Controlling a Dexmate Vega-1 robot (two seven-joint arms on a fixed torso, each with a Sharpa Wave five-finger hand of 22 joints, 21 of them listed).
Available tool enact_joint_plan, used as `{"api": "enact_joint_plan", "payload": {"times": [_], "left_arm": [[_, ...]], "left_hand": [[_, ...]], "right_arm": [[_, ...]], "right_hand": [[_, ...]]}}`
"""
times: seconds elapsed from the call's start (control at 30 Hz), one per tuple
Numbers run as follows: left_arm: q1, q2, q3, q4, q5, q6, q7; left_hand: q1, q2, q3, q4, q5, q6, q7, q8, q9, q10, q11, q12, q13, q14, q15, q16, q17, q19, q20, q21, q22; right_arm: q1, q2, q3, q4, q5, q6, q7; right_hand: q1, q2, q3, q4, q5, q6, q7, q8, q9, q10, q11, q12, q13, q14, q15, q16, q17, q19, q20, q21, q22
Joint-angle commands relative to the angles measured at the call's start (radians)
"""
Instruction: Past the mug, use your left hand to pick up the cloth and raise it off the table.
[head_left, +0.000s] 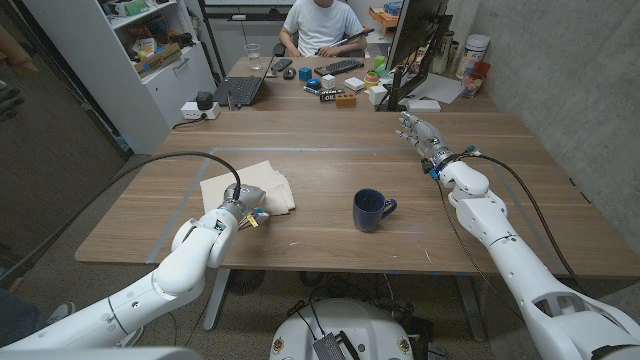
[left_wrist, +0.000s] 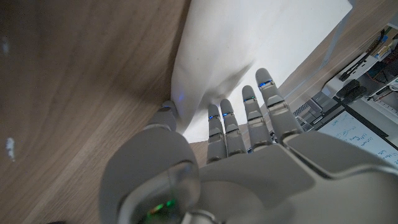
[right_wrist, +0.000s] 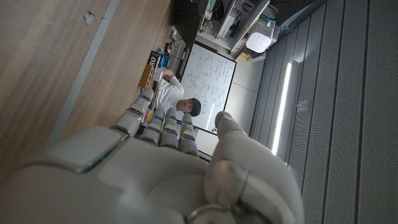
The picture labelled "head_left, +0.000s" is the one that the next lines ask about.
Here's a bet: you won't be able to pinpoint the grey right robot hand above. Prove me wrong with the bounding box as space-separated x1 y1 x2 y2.
394 111 456 174

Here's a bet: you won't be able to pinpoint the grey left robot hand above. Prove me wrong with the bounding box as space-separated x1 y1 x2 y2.
222 182 271 226

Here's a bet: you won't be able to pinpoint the beige cloth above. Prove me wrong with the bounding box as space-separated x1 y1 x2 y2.
199 159 297 217

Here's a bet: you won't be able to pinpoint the dark blue mug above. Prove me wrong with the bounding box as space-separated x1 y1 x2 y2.
352 187 399 233

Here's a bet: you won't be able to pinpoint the long flat white box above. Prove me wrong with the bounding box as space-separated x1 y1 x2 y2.
405 98 443 113

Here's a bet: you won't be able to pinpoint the white paper sheet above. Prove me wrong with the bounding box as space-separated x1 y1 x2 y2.
407 72 464 105

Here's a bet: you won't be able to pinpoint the large white cube box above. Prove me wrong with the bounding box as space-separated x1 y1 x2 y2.
368 83 390 106

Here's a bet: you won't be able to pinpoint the black round fan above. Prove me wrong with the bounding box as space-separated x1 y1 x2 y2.
227 269 266 295

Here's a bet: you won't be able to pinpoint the white canister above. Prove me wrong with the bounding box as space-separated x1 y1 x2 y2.
454 33 492 80

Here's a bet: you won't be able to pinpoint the white power strip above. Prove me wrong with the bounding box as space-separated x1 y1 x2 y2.
179 101 222 120

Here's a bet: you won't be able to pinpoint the black laptop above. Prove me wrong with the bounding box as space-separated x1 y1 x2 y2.
212 53 277 107

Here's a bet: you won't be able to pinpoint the black computer monitor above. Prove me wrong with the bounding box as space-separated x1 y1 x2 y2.
384 0 454 112

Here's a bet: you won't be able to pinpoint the grey table leg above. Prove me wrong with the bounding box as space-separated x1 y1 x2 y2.
453 273 487 343
202 268 232 332

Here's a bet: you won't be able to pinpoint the black keyboard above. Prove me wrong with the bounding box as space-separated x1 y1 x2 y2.
313 58 366 77

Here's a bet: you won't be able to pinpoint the black stick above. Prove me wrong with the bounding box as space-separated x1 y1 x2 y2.
314 26 375 55

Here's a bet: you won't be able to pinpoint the orange tray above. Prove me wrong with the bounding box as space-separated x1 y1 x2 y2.
368 4 401 29

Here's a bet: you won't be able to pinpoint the clear drinking glass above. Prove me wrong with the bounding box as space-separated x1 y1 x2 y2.
243 42 263 71

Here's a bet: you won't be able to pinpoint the person in white T-shirt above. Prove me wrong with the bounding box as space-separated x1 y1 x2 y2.
278 0 367 58

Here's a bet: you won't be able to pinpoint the white shelf cabinet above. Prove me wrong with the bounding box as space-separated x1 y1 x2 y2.
22 0 217 155

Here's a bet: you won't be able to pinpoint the cardboard box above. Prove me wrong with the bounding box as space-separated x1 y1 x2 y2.
132 41 183 76

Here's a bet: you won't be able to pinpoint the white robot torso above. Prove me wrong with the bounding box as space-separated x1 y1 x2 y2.
269 298 415 360

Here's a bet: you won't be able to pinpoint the grey white sneaker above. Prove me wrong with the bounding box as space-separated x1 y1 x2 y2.
47 301 77 325
114 325 145 349

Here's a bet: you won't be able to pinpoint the person's leg blue jeans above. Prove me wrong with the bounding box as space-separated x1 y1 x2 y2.
0 288 51 347

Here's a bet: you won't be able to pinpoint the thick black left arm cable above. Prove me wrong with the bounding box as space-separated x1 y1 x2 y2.
0 150 243 281

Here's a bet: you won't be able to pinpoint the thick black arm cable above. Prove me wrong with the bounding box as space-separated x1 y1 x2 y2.
0 150 243 281
462 147 586 294

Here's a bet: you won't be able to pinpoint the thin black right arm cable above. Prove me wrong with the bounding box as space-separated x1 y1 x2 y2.
435 177 525 322

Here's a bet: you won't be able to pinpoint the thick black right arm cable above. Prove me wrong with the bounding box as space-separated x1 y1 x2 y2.
462 147 586 294

